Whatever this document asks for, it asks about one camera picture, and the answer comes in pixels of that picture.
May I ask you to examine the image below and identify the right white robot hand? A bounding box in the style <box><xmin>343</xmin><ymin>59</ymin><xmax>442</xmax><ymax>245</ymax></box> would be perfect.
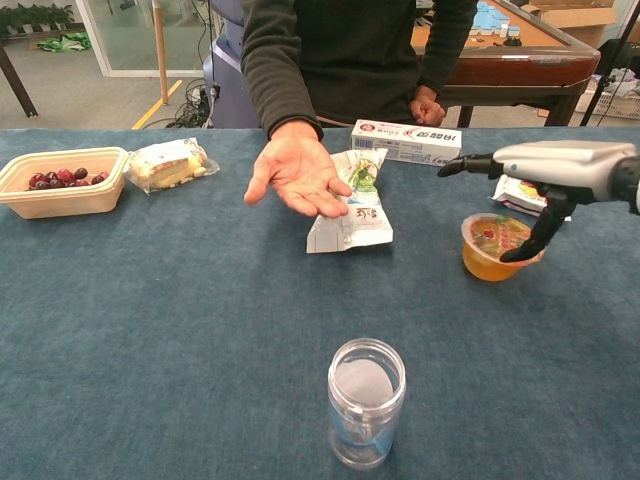
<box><xmin>437</xmin><ymin>140</ymin><xmax>639</xmax><ymax>264</ymax></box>

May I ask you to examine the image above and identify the person's left hand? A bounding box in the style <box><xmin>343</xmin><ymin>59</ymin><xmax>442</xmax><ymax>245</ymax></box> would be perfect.
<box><xmin>409</xmin><ymin>84</ymin><xmax>446</xmax><ymax>128</ymax></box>

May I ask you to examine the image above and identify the person's right hand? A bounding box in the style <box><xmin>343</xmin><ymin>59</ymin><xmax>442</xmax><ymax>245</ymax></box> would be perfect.
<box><xmin>243</xmin><ymin>119</ymin><xmax>353</xmax><ymax>220</ymax></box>

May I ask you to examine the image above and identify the orange jelly cup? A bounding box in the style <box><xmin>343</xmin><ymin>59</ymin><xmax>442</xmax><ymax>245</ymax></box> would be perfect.
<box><xmin>460</xmin><ymin>212</ymin><xmax>545</xmax><ymax>282</ymax></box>

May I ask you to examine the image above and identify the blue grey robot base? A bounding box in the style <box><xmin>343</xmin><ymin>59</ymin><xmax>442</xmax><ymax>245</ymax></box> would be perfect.
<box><xmin>202</xmin><ymin>0</ymin><xmax>261</xmax><ymax>130</ymax></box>

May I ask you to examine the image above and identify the person's left forearm dark sleeve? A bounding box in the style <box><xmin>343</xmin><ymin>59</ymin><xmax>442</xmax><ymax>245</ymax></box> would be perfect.
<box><xmin>418</xmin><ymin>0</ymin><xmax>479</xmax><ymax>95</ymax></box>

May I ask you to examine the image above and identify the person's right forearm dark sleeve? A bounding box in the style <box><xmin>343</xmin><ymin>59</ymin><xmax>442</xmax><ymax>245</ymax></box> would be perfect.
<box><xmin>240</xmin><ymin>0</ymin><xmax>325</xmax><ymax>141</ymax></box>

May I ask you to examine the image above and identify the white toothpaste box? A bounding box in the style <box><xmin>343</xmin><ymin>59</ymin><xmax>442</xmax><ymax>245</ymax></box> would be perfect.
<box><xmin>349</xmin><ymin>118</ymin><xmax>463</xmax><ymax>167</ymax></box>

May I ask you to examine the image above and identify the small white red snack packet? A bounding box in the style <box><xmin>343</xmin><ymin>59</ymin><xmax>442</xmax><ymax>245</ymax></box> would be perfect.
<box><xmin>489</xmin><ymin>174</ymin><xmax>572</xmax><ymax>221</ymax></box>

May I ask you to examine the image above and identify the white green snack packet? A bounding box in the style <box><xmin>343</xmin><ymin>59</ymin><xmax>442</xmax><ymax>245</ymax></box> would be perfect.
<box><xmin>305</xmin><ymin>148</ymin><xmax>394</xmax><ymax>255</ymax></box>

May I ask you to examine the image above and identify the person's body dark sweater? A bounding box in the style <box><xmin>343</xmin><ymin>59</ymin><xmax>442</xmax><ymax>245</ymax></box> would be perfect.
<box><xmin>239</xmin><ymin>0</ymin><xmax>479</xmax><ymax>127</ymax></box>

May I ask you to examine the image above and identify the white plastic basket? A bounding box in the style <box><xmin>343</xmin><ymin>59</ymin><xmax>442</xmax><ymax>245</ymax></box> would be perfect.
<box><xmin>574</xmin><ymin>69</ymin><xmax>640</xmax><ymax>121</ymax></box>

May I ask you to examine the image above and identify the brown game table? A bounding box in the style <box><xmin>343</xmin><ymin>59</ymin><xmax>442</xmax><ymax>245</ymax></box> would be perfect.
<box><xmin>412</xmin><ymin>0</ymin><xmax>601</xmax><ymax>129</ymax></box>

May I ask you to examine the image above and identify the blue small boxes stack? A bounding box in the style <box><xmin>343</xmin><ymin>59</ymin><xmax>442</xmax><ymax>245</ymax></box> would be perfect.
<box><xmin>468</xmin><ymin>0</ymin><xmax>510</xmax><ymax>42</ymax></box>

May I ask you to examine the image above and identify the black tripod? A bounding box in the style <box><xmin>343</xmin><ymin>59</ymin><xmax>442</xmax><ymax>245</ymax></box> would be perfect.
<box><xmin>579</xmin><ymin>0</ymin><xmax>640</xmax><ymax>126</ymax></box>

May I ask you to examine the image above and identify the wrapped cake slice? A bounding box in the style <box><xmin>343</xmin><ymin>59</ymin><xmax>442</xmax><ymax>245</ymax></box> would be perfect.
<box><xmin>124</xmin><ymin>138</ymin><xmax>221</xmax><ymax>195</ymax></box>

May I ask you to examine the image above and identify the cardboard box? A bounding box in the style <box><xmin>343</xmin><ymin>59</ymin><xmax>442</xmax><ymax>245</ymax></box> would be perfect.
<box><xmin>519</xmin><ymin>0</ymin><xmax>619</xmax><ymax>49</ymax></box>

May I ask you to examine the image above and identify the wooden pole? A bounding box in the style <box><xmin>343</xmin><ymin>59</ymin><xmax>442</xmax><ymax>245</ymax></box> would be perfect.
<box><xmin>152</xmin><ymin>0</ymin><xmax>170</xmax><ymax>105</ymax></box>

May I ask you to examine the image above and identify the white framed glass partition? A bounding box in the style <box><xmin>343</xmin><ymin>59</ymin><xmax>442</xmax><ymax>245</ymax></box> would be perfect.
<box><xmin>74</xmin><ymin>0</ymin><xmax>224</xmax><ymax>79</ymax></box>

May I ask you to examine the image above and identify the blue table cloth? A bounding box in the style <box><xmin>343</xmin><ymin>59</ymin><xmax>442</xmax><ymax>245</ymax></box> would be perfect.
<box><xmin>0</xmin><ymin>127</ymin><xmax>640</xmax><ymax>480</ymax></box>

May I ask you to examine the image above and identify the dark red cherries pile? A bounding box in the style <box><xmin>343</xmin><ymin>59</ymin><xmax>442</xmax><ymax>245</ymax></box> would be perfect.
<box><xmin>28</xmin><ymin>167</ymin><xmax>110</xmax><ymax>192</ymax></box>

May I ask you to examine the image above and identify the beige food tray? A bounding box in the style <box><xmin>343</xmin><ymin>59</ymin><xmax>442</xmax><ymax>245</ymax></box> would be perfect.
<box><xmin>0</xmin><ymin>146</ymin><xmax>130</xmax><ymax>220</ymax></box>

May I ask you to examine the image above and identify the clear plastic jar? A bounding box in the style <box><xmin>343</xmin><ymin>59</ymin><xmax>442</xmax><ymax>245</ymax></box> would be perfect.
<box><xmin>327</xmin><ymin>338</ymin><xmax>407</xmax><ymax>471</ymax></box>

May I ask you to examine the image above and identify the green cloth heap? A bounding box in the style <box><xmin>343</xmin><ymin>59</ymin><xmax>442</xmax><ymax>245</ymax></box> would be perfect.
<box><xmin>35</xmin><ymin>32</ymin><xmax>93</xmax><ymax>53</ymax></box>

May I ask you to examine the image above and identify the dark table leg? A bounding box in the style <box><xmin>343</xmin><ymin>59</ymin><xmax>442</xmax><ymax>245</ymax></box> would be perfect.
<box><xmin>0</xmin><ymin>44</ymin><xmax>39</xmax><ymax>120</ymax></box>

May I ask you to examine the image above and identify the green potted plants row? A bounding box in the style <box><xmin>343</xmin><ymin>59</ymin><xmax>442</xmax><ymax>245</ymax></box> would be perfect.
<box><xmin>0</xmin><ymin>2</ymin><xmax>76</xmax><ymax>37</ymax></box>

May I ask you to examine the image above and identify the black cable bundle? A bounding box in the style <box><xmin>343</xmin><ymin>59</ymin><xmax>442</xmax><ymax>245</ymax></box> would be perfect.
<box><xmin>167</xmin><ymin>77</ymin><xmax>217</xmax><ymax>130</ymax></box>

